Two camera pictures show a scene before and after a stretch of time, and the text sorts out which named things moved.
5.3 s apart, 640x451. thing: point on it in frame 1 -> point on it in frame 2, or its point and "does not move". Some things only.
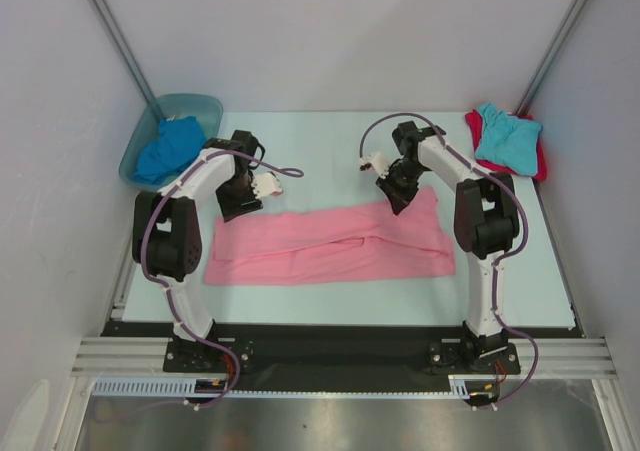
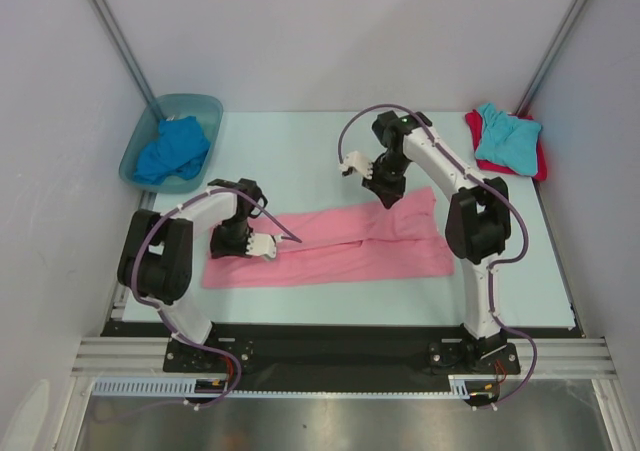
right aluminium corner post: [572, 16] does not move
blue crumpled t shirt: [180, 142] does not move
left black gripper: [232, 208] -> [219, 250]
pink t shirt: [336, 243] does not move
